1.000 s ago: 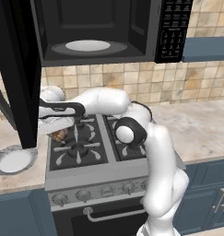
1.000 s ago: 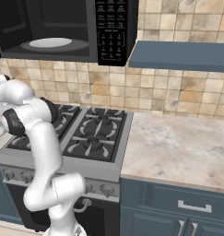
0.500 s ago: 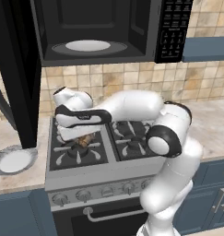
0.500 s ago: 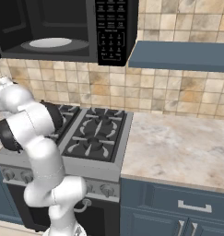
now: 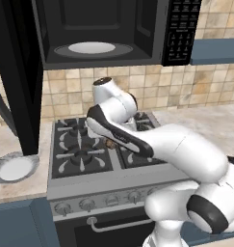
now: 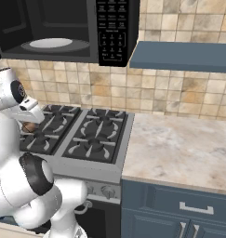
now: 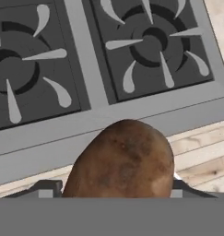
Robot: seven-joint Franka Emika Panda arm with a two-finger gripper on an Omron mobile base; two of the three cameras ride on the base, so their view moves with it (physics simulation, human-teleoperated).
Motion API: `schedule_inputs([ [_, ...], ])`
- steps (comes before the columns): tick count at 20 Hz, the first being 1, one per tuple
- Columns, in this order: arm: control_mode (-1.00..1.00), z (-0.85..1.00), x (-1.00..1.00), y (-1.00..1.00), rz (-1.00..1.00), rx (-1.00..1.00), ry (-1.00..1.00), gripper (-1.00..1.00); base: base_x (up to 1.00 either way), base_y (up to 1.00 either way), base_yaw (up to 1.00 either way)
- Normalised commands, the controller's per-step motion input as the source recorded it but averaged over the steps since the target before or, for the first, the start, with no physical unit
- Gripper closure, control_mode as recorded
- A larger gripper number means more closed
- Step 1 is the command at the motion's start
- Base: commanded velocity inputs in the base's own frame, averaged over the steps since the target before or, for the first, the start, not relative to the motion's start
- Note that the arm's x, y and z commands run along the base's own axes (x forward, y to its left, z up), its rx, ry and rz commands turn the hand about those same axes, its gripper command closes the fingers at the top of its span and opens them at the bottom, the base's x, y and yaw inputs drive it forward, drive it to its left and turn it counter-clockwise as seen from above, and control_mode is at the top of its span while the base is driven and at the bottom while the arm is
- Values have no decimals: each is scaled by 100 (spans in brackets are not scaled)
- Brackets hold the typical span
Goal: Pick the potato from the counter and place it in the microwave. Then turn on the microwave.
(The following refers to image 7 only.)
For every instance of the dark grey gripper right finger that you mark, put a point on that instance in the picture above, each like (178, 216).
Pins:
(181, 189)

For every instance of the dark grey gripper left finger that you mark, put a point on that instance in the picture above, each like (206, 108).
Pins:
(45, 187)

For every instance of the brown potato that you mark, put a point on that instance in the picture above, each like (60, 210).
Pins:
(122, 162)

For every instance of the grey gas hob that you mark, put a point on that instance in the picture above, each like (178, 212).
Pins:
(116, 76)

